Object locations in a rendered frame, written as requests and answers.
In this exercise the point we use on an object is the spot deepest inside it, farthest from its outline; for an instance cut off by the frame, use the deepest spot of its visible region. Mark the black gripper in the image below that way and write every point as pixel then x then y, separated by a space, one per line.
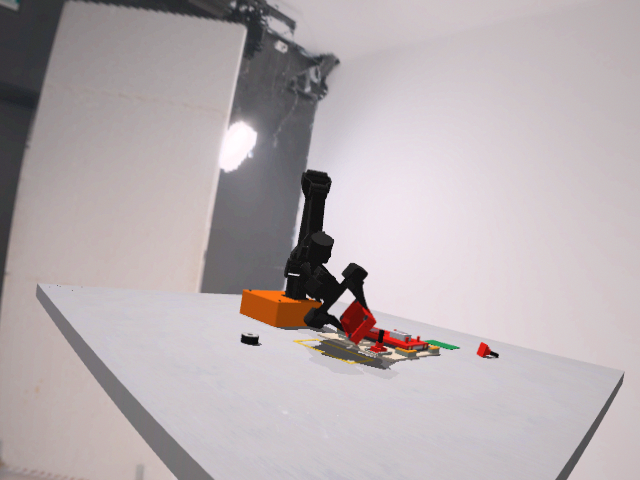
pixel 354 280

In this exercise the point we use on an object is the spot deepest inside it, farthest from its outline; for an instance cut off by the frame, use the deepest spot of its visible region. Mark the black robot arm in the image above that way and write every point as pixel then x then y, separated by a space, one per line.
pixel 314 246

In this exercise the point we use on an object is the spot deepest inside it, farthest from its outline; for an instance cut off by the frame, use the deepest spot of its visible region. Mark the black toy tyre with white hub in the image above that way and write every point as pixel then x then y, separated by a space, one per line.
pixel 249 338

